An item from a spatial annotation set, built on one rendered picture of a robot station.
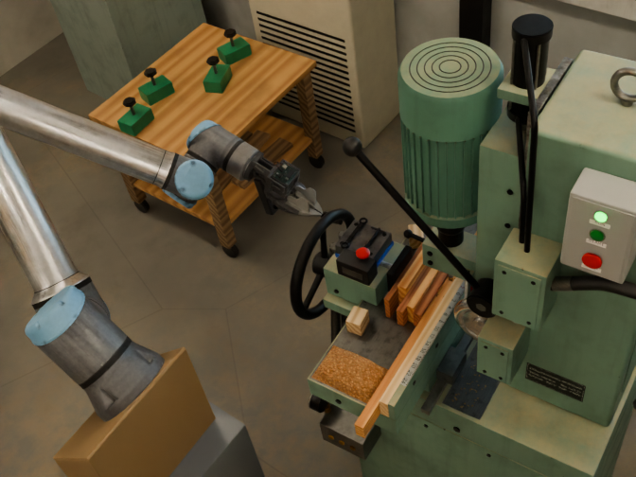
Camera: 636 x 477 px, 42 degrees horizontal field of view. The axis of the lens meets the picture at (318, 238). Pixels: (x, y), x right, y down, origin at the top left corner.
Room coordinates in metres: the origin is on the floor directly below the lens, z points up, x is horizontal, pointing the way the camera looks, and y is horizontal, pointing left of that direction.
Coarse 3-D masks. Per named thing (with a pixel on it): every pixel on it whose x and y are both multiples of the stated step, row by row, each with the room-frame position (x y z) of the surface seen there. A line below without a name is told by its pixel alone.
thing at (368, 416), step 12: (432, 312) 1.02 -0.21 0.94; (420, 324) 0.99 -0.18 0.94; (408, 348) 0.94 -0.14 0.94; (396, 360) 0.92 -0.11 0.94; (396, 372) 0.89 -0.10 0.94; (384, 384) 0.87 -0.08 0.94; (372, 396) 0.85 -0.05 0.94; (372, 408) 0.82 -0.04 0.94; (360, 420) 0.80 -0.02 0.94; (372, 420) 0.81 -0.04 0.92; (360, 432) 0.79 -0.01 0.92
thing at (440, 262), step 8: (464, 232) 1.11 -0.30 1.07; (424, 240) 1.11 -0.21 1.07; (464, 240) 1.09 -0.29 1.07; (472, 240) 1.08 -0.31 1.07; (424, 248) 1.10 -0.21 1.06; (432, 248) 1.08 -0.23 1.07; (448, 248) 1.07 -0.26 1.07; (456, 248) 1.07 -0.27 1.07; (464, 248) 1.07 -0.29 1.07; (472, 248) 1.06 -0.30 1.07; (424, 256) 1.10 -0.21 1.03; (432, 256) 1.09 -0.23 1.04; (440, 256) 1.07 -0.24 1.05; (456, 256) 1.05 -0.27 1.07; (464, 256) 1.04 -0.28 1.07; (472, 256) 1.04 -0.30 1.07; (424, 264) 1.10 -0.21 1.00; (432, 264) 1.08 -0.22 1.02; (440, 264) 1.07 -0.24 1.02; (448, 264) 1.06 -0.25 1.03; (464, 264) 1.04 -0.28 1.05; (472, 264) 1.03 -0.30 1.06; (448, 272) 1.06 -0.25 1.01; (456, 272) 1.05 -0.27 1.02
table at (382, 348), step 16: (336, 304) 1.14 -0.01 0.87; (352, 304) 1.13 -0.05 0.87; (368, 304) 1.10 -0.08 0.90; (384, 320) 1.05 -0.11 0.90; (352, 336) 1.02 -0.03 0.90; (368, 336) 1.01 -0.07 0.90; (384, 336) 1.01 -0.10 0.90; (400, 336) 1.00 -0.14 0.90; (448, 336) 0.98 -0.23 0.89; (368, 352) 0.97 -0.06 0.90; (384, 352) 0.97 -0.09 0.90; (432, 368) 0.93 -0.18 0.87; (320, 384) 0.92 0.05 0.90; (336, 400) 0.89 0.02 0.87; (352, 400) 0.87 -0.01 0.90; (416, 400) 0.87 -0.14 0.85; (384, 416) 0.82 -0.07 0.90; (400, 416) 0.82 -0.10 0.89
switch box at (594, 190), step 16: (592, 176) 0.81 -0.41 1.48; (608, 176) 0.81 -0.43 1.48; (576, 192) 0.79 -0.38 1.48; (592, 192) 0.78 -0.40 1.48; (608, 192) 0.78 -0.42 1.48; (624, 192) 0.77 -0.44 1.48; (576, 208) 0.78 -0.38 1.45; (592, 208) 0.77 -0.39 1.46; (608, 208) 0.75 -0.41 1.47; (624, 208) 0.74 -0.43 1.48; (576, 224) 0.78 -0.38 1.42; (592, 224) 0.76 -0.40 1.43; (624, 224) 0.74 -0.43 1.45; (576, 240) 0.78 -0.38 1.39; (608, 240) 0.75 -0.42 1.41; (624, 240) 0.73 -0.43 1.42; (560, 256) 0.79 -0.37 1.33; (576, 256) 0.77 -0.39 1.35; (608, 256) 0.75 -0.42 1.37; (624, 256) 0.73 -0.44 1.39; (592, 272) 0.76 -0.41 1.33; (608, 272) 0.74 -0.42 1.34; (624, 272) 0.73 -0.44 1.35
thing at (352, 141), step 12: (348, 144) 1.05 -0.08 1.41; (360, 144) 1.06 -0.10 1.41; (360, 156) 1.05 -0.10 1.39; (372, 168) 1.03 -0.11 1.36; (384, 180) 1.02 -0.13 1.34; (396, 192) 1.01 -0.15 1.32; (408, 204) 1.00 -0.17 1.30; (420, 228) 0.97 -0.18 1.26; (432, 240) 0.96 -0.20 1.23; (444, 252) 0.95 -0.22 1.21; (456, 264) 0.93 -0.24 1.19; (468, 276) 0.92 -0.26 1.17; (480, 288) 0.90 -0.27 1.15; (492, 288) 0.90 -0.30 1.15; (468, 300) 0.89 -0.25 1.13; (480, 300) 0.88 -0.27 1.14; (480, 312) 0.88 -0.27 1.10
